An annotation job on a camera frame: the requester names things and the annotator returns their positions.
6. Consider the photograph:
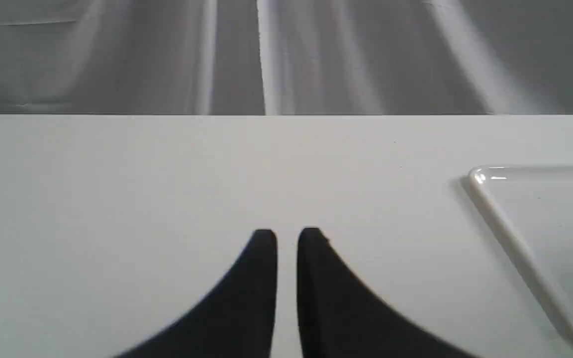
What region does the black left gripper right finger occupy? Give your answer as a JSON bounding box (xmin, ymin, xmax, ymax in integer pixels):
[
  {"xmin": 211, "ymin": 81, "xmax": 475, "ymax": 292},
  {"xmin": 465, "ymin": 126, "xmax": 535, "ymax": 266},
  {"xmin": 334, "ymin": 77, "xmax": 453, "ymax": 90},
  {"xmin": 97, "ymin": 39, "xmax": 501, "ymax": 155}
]
[{"xmin": 296, "ymin": 227, "xmax": 469, "ymax": 358}]

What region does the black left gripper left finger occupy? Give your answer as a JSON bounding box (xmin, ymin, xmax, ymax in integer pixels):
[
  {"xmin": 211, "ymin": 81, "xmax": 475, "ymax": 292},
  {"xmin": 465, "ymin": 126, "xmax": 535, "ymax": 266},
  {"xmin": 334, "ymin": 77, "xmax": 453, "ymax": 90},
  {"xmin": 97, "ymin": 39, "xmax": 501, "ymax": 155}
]
[{"xmin": 121, "ymin": 229, "xmax": 278, "ymax": 358}]

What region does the white rectangular plastic tray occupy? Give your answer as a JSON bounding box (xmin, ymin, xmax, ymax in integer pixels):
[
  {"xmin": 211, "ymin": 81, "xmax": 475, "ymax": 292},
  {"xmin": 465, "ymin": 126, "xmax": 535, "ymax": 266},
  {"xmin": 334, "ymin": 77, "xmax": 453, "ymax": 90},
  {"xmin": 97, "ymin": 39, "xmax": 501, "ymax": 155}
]
[{"xmin": 468, "ymin": 165, "xmax": 573, "ymax": 345}]

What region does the grey backdrop cloth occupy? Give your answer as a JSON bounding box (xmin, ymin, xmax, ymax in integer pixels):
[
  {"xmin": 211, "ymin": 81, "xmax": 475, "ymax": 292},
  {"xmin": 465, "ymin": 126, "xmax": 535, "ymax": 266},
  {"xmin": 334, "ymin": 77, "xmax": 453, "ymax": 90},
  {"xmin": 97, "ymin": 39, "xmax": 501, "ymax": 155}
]
[{"xmin": 0, "ymin": 0, "xmax": 573, "ymax": 115}]

